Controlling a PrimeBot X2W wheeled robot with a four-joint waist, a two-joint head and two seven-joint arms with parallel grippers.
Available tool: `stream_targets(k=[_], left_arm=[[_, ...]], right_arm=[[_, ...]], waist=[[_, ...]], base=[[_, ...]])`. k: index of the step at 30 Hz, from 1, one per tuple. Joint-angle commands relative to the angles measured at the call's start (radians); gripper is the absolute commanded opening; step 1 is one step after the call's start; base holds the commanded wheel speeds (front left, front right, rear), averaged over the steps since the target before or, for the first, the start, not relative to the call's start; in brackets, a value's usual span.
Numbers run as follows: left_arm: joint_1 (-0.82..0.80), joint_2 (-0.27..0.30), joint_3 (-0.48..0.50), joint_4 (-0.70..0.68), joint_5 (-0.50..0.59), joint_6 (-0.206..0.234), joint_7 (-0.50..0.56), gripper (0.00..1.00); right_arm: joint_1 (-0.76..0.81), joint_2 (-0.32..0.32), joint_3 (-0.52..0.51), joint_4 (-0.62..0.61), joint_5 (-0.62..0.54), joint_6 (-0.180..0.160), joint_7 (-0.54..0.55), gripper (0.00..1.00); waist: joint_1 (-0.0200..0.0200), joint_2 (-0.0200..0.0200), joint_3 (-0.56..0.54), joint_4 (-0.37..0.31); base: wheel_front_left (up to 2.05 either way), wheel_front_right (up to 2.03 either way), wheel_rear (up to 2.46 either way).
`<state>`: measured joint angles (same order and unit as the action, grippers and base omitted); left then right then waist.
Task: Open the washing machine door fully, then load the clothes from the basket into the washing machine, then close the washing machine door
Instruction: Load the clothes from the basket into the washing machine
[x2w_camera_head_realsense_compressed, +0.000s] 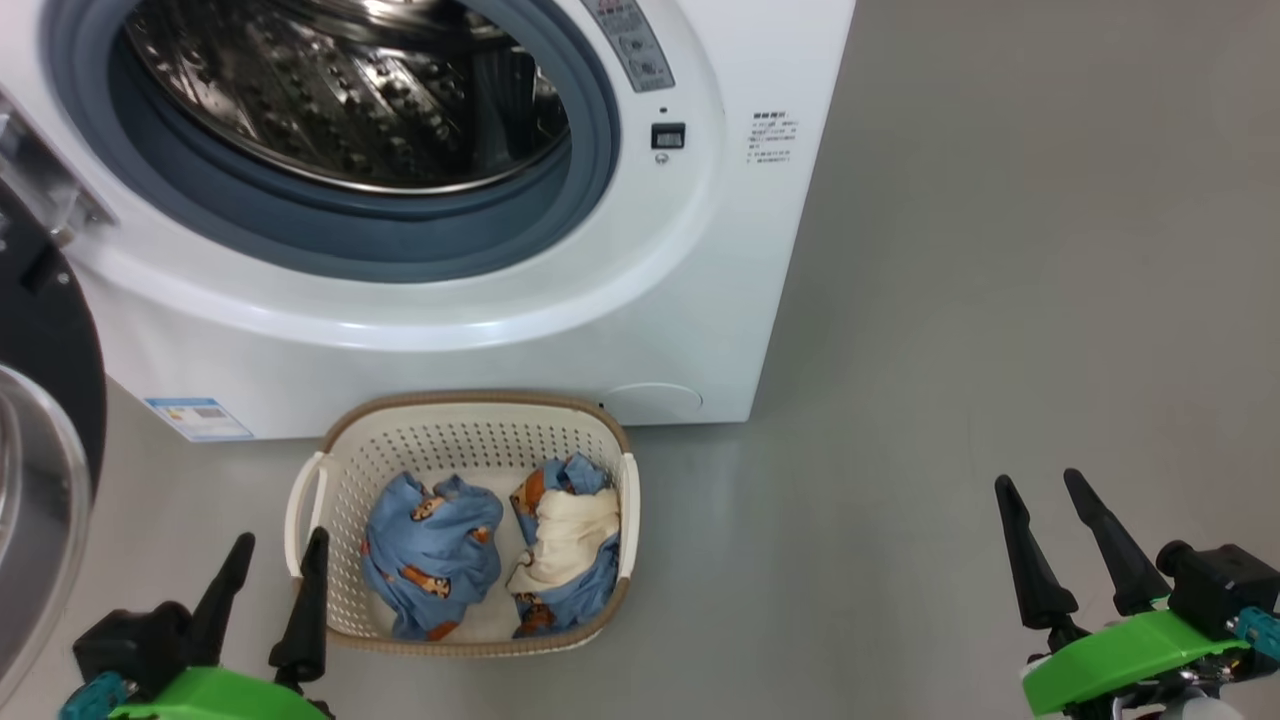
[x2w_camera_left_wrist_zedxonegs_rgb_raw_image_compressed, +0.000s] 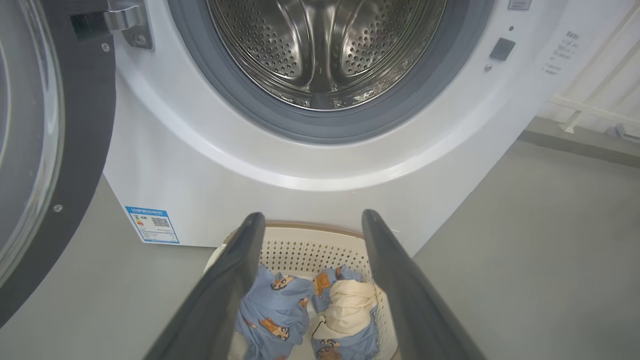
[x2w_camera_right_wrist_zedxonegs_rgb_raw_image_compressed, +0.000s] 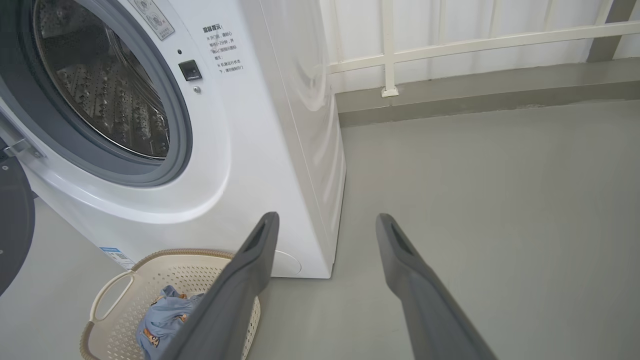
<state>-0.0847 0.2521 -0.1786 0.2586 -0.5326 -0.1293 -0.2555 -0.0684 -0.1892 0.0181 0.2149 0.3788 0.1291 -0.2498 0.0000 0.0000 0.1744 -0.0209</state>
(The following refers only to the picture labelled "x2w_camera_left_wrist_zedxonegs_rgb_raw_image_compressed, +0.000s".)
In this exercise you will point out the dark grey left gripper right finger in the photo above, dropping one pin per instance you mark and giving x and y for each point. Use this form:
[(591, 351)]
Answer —
[(415, 310)]

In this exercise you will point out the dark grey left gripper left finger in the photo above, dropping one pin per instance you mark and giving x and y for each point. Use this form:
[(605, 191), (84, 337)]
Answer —
[(220, 300)]

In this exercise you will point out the blue cartoon print garment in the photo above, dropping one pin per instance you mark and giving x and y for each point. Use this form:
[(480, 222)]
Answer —
[(272, 310)]

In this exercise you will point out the blue and cream cartoon garment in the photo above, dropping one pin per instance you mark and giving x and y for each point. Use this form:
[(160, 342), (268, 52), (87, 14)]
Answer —
[(350, 305)]

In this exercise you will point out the washing machine door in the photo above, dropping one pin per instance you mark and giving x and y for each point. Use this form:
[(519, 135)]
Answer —
[(85, 125)]

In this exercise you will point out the white front-load washing machine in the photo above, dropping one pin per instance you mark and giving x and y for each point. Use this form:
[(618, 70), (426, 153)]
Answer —
[(200, 165)]

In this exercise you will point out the stainless steel washing machine drum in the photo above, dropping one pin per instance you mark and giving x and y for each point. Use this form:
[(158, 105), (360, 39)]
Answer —
[(325, 45)]

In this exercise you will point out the chrome door hinge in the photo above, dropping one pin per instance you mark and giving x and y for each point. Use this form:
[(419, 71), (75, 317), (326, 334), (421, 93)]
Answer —
[(132, 22)]

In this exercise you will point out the blue energy label sticker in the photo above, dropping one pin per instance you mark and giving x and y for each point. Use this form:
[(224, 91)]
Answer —
[(152, 225)]

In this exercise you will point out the cream perforated laundry basket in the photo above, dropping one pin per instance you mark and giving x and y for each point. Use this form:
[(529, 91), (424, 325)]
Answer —
[(310, 247)]

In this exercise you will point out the white metal railing frame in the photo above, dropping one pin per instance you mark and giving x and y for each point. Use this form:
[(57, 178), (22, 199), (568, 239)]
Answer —
[(595, 110)]

